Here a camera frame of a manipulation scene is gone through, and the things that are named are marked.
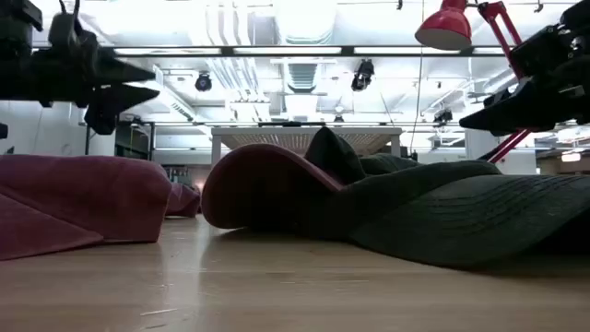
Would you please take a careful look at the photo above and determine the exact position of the red desk lamp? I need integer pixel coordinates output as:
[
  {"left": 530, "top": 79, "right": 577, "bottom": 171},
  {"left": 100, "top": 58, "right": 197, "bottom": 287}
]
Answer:
[{"left": 414, "top": 0, "right": 536, "bottom": 165}]

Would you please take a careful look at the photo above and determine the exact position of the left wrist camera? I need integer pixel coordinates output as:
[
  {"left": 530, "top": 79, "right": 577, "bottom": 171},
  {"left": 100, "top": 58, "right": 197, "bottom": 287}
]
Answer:
[{"left": 48, "top": 11, "right": 99, "bottom": 52}]

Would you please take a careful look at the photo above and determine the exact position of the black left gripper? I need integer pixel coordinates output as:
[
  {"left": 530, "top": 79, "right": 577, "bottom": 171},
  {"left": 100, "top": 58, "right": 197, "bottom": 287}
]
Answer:
[{"left": 0, "top": 45, "right": 161, "bottom": 136}]

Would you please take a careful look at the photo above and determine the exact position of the maroon baseball cap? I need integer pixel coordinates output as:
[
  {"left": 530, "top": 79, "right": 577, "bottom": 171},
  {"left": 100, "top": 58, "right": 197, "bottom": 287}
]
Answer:
[
  {"left": 201, "top": 142, "right": 345, "bottom": 231},
  {"left": 0, "top": 154, "right": 172, "bottom": 262},
  {"left": 164, "top": 182, "right": 203, "bottom": 219}
]

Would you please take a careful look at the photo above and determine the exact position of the black background shelf frame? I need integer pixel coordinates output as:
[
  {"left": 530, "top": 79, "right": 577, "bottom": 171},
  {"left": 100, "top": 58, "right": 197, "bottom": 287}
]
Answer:
[{"left": 84, "top": 120, "right": 157, "bottom": 160}]

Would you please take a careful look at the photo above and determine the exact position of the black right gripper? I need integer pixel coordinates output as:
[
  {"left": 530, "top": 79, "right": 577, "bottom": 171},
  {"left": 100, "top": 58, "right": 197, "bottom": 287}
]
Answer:
[{"left": 459, "top": 0, "right": 590, "bottom": 137}]

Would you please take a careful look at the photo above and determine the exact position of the white perforated metal rack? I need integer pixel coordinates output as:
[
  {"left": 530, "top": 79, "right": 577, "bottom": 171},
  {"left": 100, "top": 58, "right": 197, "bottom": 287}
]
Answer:
[{"left": 210, "top": 126, "right": 404, "bottom": 167}]

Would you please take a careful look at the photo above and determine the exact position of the dark baseball cap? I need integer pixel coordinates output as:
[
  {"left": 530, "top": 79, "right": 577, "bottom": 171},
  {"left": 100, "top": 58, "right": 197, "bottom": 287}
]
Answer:
[
  {"left": 276, "top": 160, "right": 590, "bottom": 268},
  {"left": 303, "top": 126, "right": 420, "bottom": 185}
]

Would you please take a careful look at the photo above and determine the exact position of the black horizontal crossbar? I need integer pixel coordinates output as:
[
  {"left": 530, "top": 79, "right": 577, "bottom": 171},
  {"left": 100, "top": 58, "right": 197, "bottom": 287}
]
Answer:
[{"left": 31, "top": 44, "right": 508, "bottom": 58}]

